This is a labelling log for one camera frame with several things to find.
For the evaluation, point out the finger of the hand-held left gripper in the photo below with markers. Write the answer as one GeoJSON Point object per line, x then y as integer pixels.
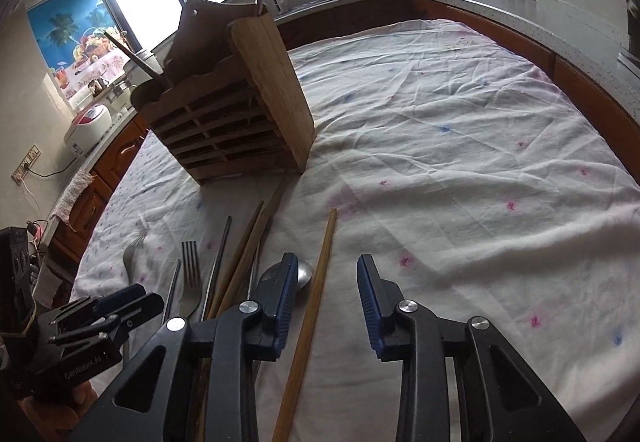
{"type": "Point", "coordinates": [120, 295]}
{"type": "Point", "coordinates": [147, 307]}

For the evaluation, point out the wooden base cabinets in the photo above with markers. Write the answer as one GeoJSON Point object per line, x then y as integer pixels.
{"type": "Point", "coordinates": [590, 92]}

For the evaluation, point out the wooden utensil holder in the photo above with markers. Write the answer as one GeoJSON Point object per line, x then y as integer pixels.
{"type": "Point", "coordinates": [270, 87]}

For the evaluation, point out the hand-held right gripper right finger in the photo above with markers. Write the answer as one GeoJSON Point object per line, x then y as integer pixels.
{"type": "Point", "coordinates": [372, 312]}

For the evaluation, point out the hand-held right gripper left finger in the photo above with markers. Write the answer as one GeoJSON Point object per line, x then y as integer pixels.
{"type": "Point", "coordinates": [286, 307]}

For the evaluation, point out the patterned counter cloth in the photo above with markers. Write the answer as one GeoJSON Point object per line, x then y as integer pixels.
{"type": "Point", "coordinates": [75, 192]}

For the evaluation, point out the grey kitchen countertop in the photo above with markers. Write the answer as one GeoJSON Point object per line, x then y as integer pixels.
{"type": "Point", "coordinates": [525, 17]}

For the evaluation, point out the white pink rice cooker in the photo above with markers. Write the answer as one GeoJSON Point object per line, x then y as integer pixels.
{"type": "Point", "coordinates": [87, 122]}

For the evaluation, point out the metal spoon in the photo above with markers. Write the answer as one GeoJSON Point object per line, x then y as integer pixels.
{"type": "Point", "coordinates": [305, 274]}

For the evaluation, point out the tropical fruit wall poster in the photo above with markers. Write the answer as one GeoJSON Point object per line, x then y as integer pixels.
{"type": "Point", "coordinates": [60, 32]}

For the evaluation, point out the kitchen sink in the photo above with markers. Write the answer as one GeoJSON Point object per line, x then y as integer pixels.
{"type": "Point", "coordinates": [310, 3]}

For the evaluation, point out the light wooden chopstick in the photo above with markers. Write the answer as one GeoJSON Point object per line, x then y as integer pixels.
{"type": "Point", "coordinates": [312, 322]}
{"type": "Point", "coordinates": [260, 232]}
{"type": "Point", "coordinates": [240, 252]}

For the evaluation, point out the metal fork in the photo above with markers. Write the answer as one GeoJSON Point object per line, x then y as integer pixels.
{"type": "Point", "coordinates": [191, 272]}
{"type": "Point", "coordinates": [131, 254]}

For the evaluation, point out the dark wooden chopstick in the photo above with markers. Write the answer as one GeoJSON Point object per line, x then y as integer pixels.
{"type": "Point", "coordinates": [135, 57]}

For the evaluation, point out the white floral tablecloth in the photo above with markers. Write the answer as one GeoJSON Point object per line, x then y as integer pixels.
{"type": "Point", "coordinates": [450, 172]}

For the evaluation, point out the wide wall outlet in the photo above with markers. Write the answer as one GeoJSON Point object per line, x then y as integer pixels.
{"type": "Point", "coordinates": [27, 165]}

